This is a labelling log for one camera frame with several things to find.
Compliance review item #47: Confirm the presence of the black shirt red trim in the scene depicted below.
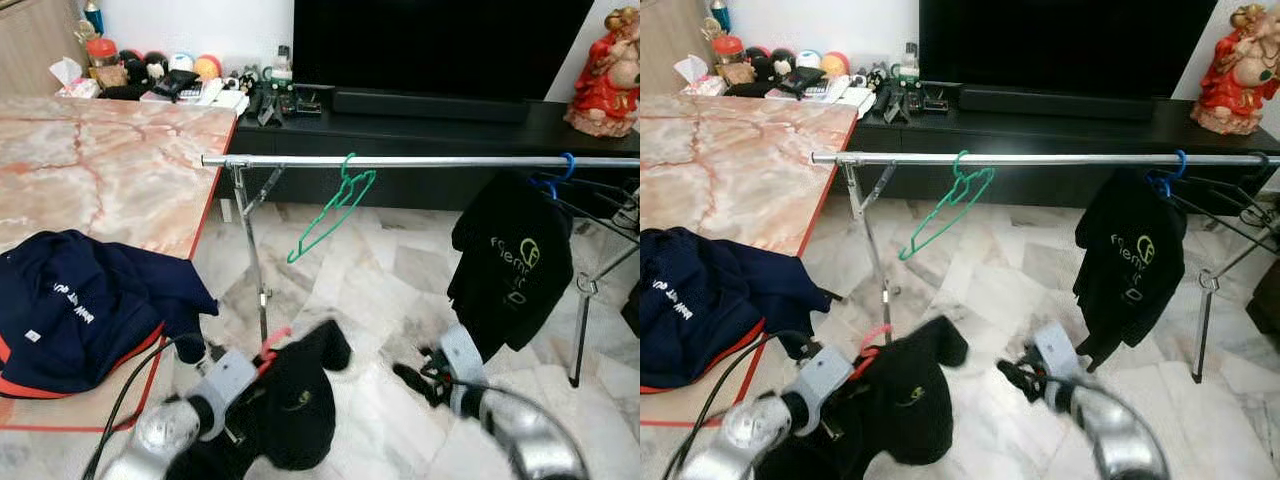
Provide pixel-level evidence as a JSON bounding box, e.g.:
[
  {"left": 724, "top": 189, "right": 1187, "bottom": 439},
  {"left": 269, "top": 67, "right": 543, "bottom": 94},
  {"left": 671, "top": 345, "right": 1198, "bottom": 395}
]
[
  {"left": 165, "top": 320, "right": 354, "bottom": 473},
  {"left": 755, "top": 315, "right": 969, "bottom": 480}
]

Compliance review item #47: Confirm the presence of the red plastic hanger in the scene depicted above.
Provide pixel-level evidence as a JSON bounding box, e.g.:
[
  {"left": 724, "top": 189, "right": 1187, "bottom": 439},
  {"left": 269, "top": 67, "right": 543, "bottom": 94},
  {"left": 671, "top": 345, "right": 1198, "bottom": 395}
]
[
  {"left": 855, "top": 322, "right": 893, "bottom": 373},
  {"left": 255, "top": 325, "right": 294, "bottom": 376}
]

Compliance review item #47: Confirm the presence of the navy t-shirt red trim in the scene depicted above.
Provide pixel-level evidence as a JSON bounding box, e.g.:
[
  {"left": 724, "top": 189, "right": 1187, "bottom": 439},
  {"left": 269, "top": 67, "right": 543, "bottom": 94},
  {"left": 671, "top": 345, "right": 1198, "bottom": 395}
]
[
  {"left": 640, "top": 227, "right": 831, "bottom": 393},
  {"left": 0, "top": 230, "right": 219, "bottom": 399}
]

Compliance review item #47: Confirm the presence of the green plastic hanger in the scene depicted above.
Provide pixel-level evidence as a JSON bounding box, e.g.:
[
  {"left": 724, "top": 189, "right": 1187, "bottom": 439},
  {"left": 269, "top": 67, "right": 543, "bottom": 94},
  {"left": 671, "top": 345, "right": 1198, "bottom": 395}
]
[
  {"left": 287, "top": 153, "right": 378, "bottom": 266},
  {"left": 897, "top": 150, "right": 997, "bottom": 263}
]

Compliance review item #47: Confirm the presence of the blue plastic hanger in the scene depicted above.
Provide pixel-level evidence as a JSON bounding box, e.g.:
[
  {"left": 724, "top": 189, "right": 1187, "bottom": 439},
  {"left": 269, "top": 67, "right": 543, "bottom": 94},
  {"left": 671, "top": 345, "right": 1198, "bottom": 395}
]
[
  {"left": 1145, "top": 148, "right": 1188, "bottom": 198},
  {"left": 530, "top": 152, "right": 578, "bottom": 199}
]

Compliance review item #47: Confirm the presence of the black t-shirt green logo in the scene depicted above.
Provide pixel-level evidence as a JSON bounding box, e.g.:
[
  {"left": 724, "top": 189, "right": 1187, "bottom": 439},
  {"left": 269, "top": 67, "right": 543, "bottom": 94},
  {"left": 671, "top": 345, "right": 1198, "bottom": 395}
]
[
  {"left": 447, "top": 170, "right": 576, "bottom": 363},
  {"left": 1073, "top": 168, "right": 1188, "bottom": 371}
]

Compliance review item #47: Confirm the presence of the black TV console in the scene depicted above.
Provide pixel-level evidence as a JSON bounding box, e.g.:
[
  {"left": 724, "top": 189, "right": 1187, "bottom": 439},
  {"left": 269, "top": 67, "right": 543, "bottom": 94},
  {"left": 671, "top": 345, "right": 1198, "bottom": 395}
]
[
  {"left": 728, "top": 85, "right": 1280, "bottom": 211},
  {"left": 100, "top": 85, "right": 641, "bottom": 213}
]

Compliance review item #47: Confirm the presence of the black soundbar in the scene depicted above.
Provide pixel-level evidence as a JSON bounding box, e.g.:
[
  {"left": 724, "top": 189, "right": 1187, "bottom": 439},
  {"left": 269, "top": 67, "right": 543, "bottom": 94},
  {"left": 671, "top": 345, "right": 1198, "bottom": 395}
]
[
  {"left": 958, "top": 87, "right": 1158, "bottom": 121},
  {"left": 332, "top": 90, "right": 533, "bottom": 123}
]

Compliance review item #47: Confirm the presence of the white paper stack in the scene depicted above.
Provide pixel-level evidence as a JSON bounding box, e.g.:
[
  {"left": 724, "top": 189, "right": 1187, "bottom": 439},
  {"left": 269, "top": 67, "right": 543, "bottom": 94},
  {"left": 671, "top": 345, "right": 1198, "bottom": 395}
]
[
  {"left": 145, "top": 85, "right": 251, "bottom": 116},
  {"left": 770, "top": 80, "right": 876, "bottom": 116}
]

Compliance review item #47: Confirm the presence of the black flat television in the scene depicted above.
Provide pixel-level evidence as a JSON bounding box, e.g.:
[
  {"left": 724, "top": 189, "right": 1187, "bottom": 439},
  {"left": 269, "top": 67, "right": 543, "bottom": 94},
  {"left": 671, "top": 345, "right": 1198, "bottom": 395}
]
[
  {"left": 293, "top": 0, "right": 596, "bottom": 101},
  {"left": 918, "top": 0, "right": 1219, "bottom": 99}
]

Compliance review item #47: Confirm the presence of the red laughing Buddha statue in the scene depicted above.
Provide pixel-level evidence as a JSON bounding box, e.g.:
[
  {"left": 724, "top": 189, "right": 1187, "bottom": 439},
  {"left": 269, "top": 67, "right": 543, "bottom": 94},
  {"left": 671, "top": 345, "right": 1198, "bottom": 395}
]
[
  {"left": 1190, "top": 3, "right": 1280, "bottom": 136},
  {"left": 563, "top": 5, "right": 641, "bottom": 138}
]

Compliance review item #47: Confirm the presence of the marble top folding table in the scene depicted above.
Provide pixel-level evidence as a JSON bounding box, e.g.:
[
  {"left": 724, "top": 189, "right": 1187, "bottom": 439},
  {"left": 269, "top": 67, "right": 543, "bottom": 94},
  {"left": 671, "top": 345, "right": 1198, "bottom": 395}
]
[
  {"left": 0, "top": 97, "right": 239, "bottom": 433},
  {"left": 640, "top": 95, "right": 859, "bottom": 429}
]

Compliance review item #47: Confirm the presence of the black wallet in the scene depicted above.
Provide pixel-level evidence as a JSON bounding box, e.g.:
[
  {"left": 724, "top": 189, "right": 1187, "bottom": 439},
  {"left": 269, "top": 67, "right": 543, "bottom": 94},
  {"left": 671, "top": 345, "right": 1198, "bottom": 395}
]
[
  {"left": 150, "top": 70, "right": 203, "bottom": 101},
  {"left": 780, "top": 68, "right": 831, "bottom": 97}
]

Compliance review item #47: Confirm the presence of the black plush toy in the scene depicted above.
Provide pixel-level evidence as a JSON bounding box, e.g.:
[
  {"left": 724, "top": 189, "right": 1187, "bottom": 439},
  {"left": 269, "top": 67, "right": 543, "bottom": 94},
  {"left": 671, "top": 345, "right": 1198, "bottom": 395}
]
[
  {"left": 118, "top": 50, "right": 169, "bottom": 83},
  {"left": 747, "top": 46, "right": 798, "bottom": 81}
]

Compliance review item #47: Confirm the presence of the pink tissue box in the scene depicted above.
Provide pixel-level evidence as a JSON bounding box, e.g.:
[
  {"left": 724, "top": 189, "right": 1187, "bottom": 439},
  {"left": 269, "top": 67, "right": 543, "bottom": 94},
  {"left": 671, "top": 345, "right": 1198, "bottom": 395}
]
[
  {"left": 673, "top": 55, "right": 729, "bottom": 97},
  {"left": 48, "top": 58, "right": 101, "bottom": 99}
]

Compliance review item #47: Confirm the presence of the wooden sideboard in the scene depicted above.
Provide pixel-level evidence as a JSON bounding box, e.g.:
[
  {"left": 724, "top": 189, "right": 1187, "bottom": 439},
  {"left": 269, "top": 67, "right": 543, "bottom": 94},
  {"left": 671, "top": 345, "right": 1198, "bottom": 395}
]
[
  {"left": 0, "top": 0, "right": 86, "bottom": 99},
  {"left": 640, "top": 0, "right": 716, "bottom": 96}
]

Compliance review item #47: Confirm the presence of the red lidded glass jar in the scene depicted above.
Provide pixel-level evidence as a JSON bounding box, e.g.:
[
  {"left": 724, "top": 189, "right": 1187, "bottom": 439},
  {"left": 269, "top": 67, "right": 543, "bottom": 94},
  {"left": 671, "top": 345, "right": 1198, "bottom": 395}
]
[
  {"left": 85, "top": 37, "right": 118, "bottom": 89},
  {"left": 713, "top": 35, "right": 746, "bottom": 86}
]

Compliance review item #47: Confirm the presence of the blue gold trophy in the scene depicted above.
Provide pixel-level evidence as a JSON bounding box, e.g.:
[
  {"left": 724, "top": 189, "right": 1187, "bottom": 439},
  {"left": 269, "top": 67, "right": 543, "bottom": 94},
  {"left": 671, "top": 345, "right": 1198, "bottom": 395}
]
[
  {"left": 700, "top": 0, "right": 733, "bottom": 43},
  {"left": 75, "top": 0, "right": 106, "bottom": 46}
]

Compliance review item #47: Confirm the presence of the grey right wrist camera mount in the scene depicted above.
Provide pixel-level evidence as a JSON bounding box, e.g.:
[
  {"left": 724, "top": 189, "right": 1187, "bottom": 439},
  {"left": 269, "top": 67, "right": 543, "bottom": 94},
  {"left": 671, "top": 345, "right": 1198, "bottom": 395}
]
[
  {"left": 1033, "top": 320, "right": 1083, "bottom": 386},
  {"left": 440, "top": 322, "right": 489, "bottom": 389}
]

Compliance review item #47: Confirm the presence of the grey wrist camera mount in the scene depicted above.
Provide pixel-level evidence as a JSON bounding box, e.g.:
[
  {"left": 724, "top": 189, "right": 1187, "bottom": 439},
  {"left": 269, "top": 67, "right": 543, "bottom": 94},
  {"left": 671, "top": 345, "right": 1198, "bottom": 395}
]
[
  {"left": 198, "top": 350, "right": 259, "bottom": 413},
  {"left": 1033, "top": 320, "right": 1083, "bottom": 386},
  {"left": 795, "top": 347, "right": 856, "bottom": 409},
  {"left": 440, "top": 322, "right": 489, "bottom": 389}
]

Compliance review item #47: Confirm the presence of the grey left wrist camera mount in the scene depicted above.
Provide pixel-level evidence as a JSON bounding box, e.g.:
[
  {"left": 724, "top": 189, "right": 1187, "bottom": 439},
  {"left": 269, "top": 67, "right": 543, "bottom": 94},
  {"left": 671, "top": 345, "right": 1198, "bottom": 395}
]
[
  {"left": 198, "top": 350, "right": 259, "bottom": 413},
  {"left": 795, "top": 347, "right": 856, "bottom": 409}
]

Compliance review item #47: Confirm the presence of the black wire hanger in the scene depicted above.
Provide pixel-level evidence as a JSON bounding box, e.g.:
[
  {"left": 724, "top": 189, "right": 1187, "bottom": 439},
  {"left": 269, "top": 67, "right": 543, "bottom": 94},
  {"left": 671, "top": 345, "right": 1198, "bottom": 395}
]
[
  {"left": 545, "top": 175, "right": 641, "bottom": 246},
  {"left": 1170, "top": 150, "right": 1280, "bottom": 256}
]

